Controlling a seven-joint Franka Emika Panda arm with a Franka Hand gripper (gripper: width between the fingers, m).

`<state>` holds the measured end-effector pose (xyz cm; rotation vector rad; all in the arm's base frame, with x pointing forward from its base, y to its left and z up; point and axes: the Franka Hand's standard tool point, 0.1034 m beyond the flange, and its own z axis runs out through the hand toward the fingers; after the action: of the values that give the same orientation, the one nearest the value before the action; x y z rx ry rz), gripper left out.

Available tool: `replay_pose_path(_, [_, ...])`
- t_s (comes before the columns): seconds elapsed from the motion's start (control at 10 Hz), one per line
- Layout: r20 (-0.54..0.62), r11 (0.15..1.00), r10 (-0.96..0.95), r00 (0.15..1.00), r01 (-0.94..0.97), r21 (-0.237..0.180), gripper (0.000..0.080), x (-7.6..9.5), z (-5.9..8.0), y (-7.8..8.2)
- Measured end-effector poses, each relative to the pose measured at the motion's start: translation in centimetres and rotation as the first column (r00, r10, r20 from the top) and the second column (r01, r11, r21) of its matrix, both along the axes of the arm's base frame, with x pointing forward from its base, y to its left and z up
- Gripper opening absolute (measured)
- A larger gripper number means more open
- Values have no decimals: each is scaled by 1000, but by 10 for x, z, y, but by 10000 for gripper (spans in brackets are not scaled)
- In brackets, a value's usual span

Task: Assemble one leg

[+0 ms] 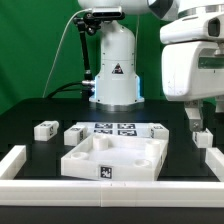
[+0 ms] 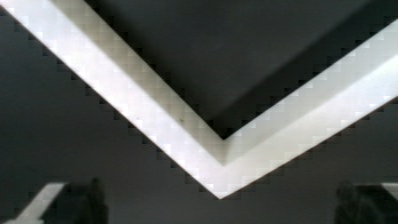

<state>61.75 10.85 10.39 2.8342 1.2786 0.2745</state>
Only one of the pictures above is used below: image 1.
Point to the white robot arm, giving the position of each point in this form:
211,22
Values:
116,85

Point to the white square tabletop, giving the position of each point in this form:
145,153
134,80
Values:
115,158

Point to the grey depth camera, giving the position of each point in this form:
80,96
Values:
107,12

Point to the AprilTag marker sheet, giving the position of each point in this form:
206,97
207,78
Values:
123,129

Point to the white U-shaped obstacle fence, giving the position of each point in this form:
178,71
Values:
15,192

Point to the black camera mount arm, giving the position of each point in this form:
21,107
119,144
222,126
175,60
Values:
86,25

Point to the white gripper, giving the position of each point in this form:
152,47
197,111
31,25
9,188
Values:
193,63

